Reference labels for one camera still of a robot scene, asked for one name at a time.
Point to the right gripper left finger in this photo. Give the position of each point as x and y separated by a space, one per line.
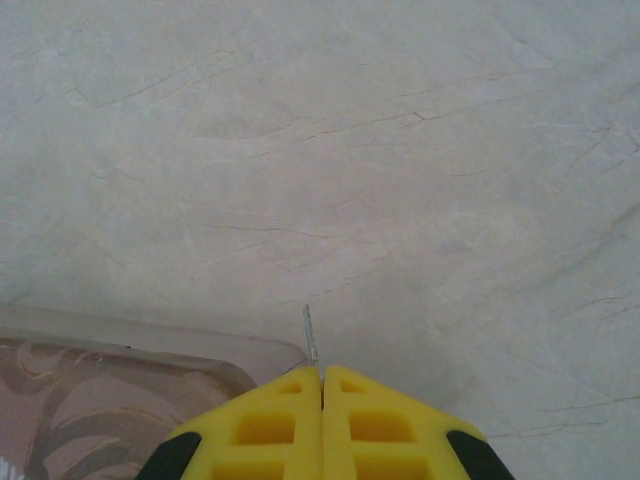
270 430

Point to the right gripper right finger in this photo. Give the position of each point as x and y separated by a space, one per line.
390 430

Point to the pink decorated tin tray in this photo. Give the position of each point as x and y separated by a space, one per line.
125 400

